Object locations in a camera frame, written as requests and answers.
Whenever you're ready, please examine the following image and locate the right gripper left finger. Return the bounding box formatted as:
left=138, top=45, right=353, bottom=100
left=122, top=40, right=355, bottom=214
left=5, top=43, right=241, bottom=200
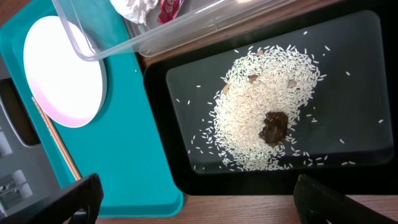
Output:
left=1, top=173, right=104, bottom=224

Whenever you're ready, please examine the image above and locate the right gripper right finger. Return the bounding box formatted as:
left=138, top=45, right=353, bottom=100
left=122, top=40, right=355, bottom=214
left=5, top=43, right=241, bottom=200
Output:
left=294, top=174, right=397, bottom=224

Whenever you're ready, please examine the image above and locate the long wooden chopstick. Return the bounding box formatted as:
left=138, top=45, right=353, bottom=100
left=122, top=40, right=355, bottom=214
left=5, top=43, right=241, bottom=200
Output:
left=32, top=97, right=82, bottom=180

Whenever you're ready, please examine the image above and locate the brown food scrap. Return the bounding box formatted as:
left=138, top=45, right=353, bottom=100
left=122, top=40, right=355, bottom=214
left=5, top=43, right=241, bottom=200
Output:
left=259, top=112, right=288, bottom=147

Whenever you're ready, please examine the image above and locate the pile of white rice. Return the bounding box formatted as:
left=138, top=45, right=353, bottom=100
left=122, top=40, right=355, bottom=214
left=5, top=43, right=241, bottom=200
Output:
left=175, top=30, right=385, bottom=172

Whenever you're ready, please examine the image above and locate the large white plate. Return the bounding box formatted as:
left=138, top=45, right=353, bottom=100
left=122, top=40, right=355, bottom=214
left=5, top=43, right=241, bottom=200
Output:
left=23, top=16, right=108, bottom=128

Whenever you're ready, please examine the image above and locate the white tissue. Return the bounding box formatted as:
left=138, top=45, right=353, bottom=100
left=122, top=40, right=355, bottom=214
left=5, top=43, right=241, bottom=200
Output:
left=110, top=0, right=158, bottom=24

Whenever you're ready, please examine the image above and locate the red snack wrapper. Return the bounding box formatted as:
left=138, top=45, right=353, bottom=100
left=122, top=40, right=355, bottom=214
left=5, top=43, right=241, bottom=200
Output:
left=157, top=0, right=183, bottom=24

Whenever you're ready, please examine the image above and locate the grey plastic dish rack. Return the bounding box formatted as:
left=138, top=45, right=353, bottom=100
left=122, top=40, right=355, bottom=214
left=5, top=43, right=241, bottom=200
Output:
left=1, top=62, right=60, bottom=219

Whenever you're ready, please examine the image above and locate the teal plastic tray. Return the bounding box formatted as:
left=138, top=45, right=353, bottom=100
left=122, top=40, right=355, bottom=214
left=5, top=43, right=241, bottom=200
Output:
left=1, top=1, right=184, bottom=217

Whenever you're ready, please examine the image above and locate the black rectangular tray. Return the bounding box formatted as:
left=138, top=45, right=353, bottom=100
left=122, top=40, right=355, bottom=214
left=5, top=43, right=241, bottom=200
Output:
left=144, top=1, right=397, bottom=195

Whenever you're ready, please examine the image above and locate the clear plastic bin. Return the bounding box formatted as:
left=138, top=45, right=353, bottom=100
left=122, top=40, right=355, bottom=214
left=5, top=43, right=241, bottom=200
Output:
left=52, top=0, right=293, bottom=61

